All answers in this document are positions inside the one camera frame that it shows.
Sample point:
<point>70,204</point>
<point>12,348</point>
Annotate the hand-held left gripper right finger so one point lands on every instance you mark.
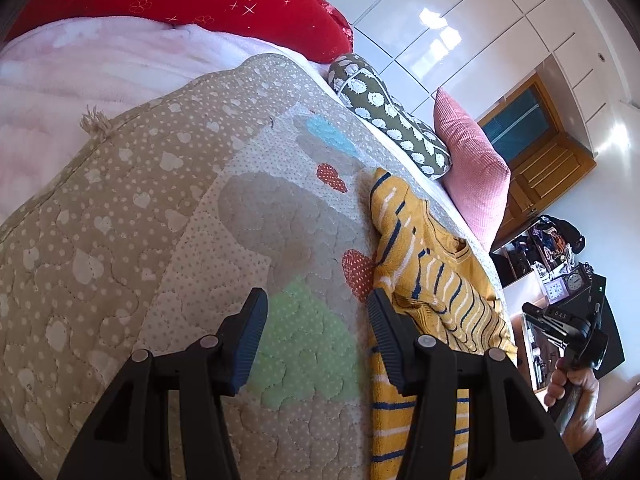
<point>390,340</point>

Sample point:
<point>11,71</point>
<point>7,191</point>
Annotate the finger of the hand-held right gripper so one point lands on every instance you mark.
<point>545,322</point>

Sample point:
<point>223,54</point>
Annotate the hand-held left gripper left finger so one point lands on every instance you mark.
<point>250,340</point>

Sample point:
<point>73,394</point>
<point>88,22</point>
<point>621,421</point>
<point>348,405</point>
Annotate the yellow striped sweater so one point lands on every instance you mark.
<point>435,260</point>

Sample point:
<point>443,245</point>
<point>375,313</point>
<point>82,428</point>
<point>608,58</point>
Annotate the person's right forearm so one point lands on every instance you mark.
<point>590,457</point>

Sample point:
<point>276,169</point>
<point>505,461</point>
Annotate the cluttered clothes shelf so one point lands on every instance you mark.
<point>545,240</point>

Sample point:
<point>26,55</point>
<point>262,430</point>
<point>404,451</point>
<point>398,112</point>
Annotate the person's right hand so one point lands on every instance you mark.
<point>587,400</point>

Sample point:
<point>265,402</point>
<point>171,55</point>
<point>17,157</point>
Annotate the black television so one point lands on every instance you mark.
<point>616,345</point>

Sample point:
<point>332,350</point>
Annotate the small white clock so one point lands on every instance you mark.
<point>554,291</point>

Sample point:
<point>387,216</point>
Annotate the dark mantel clock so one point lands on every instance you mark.
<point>577,280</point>

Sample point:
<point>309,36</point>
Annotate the quilted heart-pattern bedspread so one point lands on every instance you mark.
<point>150,235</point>

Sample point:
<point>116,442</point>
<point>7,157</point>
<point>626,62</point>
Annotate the wooden panel door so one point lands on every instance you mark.
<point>545,175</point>

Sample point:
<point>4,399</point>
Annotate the pink ribbed pillow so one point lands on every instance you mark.
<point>470,175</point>

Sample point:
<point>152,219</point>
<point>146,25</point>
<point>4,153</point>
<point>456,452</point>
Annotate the teal glass door panel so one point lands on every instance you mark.
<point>517,120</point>

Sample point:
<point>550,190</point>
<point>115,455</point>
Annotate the green hedgehog-print bolster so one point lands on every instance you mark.
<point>390,110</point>

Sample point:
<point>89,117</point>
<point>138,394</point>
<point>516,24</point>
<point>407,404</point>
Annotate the pink fleece blanket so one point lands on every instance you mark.
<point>75,85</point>

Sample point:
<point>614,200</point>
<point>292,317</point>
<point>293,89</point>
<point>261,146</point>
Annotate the white glossy wardrobe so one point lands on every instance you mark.
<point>450,10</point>

